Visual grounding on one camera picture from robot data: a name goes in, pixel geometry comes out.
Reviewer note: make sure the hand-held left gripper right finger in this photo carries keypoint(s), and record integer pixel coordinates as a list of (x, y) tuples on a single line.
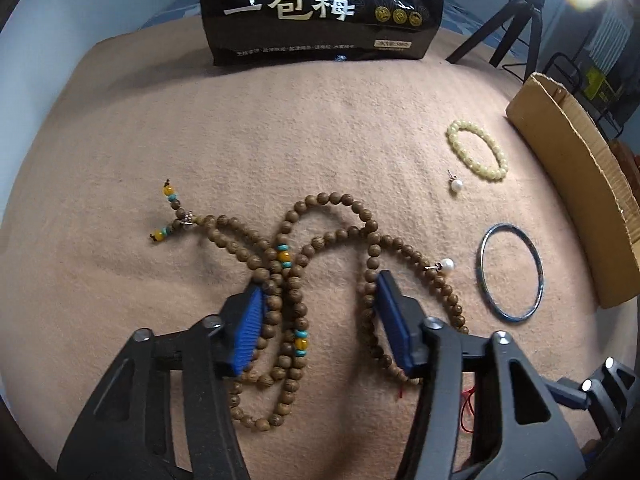
[(395, 320)]

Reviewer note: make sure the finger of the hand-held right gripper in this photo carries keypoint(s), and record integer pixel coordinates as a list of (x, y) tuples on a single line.
[(600, 400)]

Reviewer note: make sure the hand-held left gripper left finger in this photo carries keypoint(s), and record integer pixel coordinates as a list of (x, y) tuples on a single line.
[(247, 330)]

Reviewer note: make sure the pearl stud earring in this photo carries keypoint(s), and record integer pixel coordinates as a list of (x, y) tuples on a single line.
[(447, 263), (456, 187)]

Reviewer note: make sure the metal bangle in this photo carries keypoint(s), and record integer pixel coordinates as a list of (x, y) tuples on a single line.
[(481, 260)]

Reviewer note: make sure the beige blanket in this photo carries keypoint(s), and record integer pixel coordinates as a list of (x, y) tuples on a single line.
[(150, 135)]

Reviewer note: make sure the cardboard box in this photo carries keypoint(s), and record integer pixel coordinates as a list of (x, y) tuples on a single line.
[(575, 160)]

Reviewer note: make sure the black snack bag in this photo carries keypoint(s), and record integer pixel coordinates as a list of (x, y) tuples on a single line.
[(300, 35)]

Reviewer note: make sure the white radiator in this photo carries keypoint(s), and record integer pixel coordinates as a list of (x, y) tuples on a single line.
[(612, 32)]

